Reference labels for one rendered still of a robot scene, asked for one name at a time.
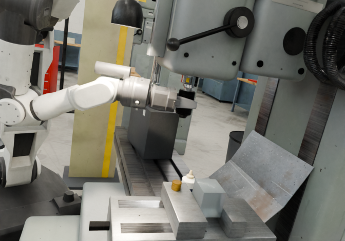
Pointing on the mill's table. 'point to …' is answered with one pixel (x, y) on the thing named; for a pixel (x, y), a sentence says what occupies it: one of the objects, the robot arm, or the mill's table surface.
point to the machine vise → (156, 212)
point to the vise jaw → (183, 212)
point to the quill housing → (195, 14)
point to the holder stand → (153, 132)
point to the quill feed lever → (241, 13)
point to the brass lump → (176, 185)
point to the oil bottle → (189, 180)
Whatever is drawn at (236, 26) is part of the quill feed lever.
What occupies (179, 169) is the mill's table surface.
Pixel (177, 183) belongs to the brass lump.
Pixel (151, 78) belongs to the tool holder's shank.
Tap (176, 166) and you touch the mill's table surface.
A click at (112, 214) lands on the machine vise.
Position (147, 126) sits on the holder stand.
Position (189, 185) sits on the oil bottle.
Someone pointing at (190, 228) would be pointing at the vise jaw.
